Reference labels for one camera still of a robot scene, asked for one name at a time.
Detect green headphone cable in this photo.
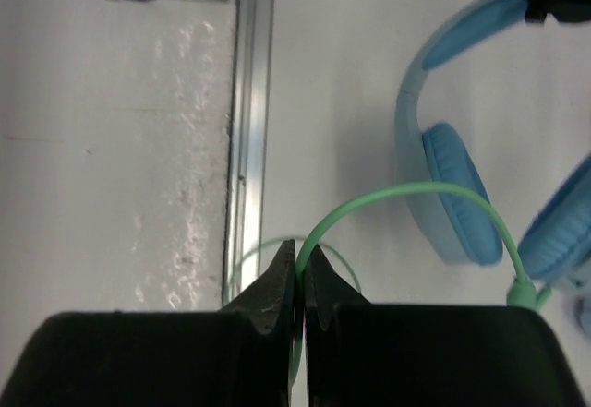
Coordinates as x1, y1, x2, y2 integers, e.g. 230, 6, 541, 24
221, 181, 553, 385

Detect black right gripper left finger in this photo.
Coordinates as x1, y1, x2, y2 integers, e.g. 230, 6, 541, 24
1, 240, 296, 406

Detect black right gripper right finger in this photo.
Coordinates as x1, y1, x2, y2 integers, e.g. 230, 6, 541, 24
304, 248, 585, 406

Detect aluminium table rail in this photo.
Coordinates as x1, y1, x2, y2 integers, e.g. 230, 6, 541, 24
222, 0, 274, 304

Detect light blue headphones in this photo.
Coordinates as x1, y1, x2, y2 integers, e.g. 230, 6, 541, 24
394, 0, 590, 332

